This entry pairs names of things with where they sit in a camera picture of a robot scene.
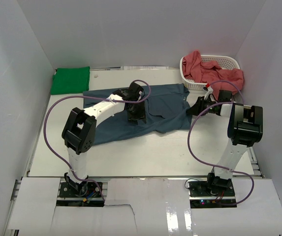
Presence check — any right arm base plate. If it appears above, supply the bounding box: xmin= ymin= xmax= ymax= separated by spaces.
xmin=184 ymin=178 xmax=237 ymax=209

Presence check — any blue t shirt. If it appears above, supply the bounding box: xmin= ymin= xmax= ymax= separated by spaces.
xmin=94 ymin=84 xmax=192 ymax=146

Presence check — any folded green t shirt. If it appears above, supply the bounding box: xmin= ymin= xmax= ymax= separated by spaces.
xmin=50 ymin=66 xmax=90 ymax=95

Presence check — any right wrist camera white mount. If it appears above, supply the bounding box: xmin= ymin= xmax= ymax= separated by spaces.
xmin=203 ymin=84 xmax=214 ymax=100

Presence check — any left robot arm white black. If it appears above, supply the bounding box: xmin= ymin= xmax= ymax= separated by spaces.
xmin=62 ymin=82 xmax=146 ymax=196

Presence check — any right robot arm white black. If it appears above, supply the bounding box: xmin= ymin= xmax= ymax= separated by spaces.
xmin=186 ymin=90 xmax=263 ymax=196

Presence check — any red t shirt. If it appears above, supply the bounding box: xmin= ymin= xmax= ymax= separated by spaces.
xmin=182 ymin=50 xmax=244 ymax=98

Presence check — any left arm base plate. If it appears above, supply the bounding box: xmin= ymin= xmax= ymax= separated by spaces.
xmin=56 ymin=182 xmax=104 ymax=207

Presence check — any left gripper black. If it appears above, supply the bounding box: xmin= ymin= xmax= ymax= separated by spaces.
xmin=126 ymin=100 xmax=146 ymax=125

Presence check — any white perforated plastic basket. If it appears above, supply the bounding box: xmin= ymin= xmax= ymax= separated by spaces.
xmin=179 ymin=55 xmax=240 ymax=90

